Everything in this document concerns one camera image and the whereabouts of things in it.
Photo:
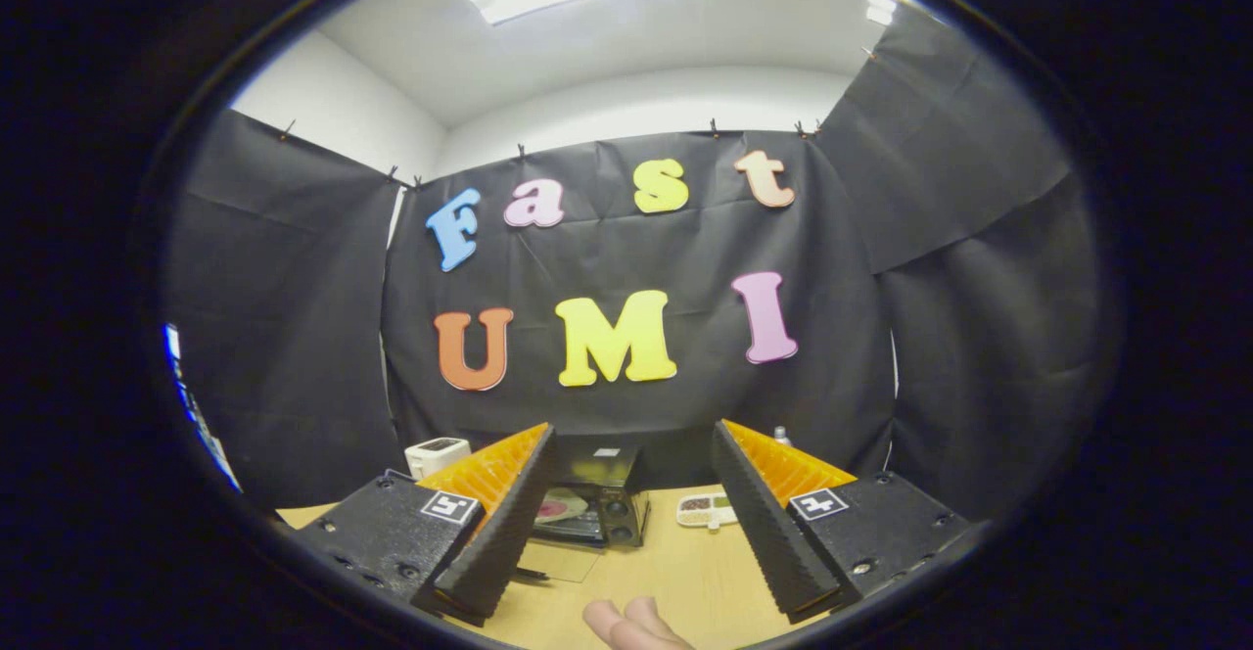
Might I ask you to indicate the small ceiling light panel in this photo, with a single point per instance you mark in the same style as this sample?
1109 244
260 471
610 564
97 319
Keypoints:
881 7

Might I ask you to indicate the white toaster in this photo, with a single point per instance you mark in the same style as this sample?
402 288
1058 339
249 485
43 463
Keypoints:
436 456

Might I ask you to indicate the bright computer screen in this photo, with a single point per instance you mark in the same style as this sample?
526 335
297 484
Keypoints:
196 405

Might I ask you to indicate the pink round ham slice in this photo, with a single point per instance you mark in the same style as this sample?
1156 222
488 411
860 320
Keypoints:
558 510

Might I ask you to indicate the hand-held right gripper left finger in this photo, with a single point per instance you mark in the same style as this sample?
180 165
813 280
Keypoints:
494 533

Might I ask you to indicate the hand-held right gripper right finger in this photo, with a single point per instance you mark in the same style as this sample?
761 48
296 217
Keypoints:
768 533

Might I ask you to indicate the white square plate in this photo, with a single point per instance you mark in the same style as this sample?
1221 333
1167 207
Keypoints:
585 505

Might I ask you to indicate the black backdrop cloth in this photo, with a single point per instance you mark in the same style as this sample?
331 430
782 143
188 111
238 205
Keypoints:
607 249

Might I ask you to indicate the black electric oven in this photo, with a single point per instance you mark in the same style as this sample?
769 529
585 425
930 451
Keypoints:
602 464

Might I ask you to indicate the white divided tray of beans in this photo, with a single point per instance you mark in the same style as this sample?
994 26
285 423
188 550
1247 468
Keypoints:
705 511

